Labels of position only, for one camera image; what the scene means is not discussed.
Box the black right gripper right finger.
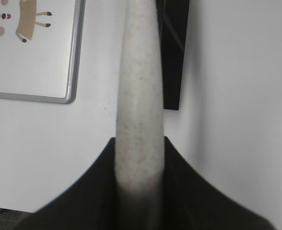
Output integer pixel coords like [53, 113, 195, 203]
[162, 137, 275, 230]

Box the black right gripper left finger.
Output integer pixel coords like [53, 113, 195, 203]
[16, 138, 118, 230]

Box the grey rimmed deer cutting board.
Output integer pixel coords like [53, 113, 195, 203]
[0, 0, 85, 104]

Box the black knife stand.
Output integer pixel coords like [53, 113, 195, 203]
[156, 0, 189, 110]

